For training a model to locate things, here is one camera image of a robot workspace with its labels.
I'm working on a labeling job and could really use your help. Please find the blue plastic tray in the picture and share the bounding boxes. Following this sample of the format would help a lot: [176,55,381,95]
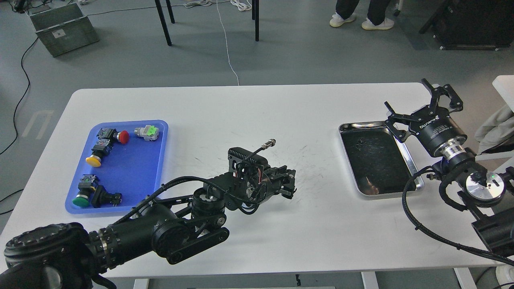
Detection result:
[64,120,169,215]

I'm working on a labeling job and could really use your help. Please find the white floor cable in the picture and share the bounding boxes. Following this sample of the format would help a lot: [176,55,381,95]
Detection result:
[184,0,253,86]

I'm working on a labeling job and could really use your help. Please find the black equipment case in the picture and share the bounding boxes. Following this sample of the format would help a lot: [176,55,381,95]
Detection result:
[419,0,514,51]

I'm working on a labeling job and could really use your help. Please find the yellow push button switch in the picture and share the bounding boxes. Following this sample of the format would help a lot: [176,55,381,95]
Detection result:
[85,138,113,167]

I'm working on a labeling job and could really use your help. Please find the black table leg right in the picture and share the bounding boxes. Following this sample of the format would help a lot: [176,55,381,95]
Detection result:
[251,0,259,42]

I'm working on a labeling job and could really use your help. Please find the beige cloth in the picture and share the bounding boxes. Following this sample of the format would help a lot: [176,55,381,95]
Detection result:
[474,104,514,154]

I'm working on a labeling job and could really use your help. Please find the white sneaker left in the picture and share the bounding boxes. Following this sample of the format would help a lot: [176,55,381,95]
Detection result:
[329,13,356,28]

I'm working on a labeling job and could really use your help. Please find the black floor cable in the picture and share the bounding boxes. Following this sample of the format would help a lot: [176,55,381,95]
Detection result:
[0,37,39,155]

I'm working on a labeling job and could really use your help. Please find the silver metal tray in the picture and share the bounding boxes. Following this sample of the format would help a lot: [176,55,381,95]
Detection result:
[339,121,418,200]

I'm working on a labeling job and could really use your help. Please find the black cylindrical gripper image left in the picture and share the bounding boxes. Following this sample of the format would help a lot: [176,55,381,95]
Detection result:
[224,147,297,215]

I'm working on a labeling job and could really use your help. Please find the black table leg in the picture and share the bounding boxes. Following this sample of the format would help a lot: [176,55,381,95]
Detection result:
[154,0,175,47]
[251,0,259,42]

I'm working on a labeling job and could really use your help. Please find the white sneaker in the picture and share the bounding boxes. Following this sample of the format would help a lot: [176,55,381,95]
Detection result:
[329,13,356,28]
[361,17,395,31]

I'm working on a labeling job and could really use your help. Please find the white sneaker right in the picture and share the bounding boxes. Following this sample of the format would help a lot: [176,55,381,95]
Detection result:
[361,17,395,31]

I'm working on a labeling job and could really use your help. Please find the red push button switch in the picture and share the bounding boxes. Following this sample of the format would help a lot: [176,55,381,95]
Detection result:
[97,128,130,144]

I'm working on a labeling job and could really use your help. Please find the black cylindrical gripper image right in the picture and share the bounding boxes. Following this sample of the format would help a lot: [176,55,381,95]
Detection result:
[384,78,467,157]

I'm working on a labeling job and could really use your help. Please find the grey green connector switch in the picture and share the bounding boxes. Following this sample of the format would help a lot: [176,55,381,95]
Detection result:
[134,125,160,141]

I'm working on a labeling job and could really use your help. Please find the black table leg left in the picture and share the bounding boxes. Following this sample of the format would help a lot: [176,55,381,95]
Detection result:
[154,0,175,47]

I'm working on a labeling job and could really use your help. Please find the green push button switch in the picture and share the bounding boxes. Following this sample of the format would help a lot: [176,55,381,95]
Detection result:
[72,174,99,208]

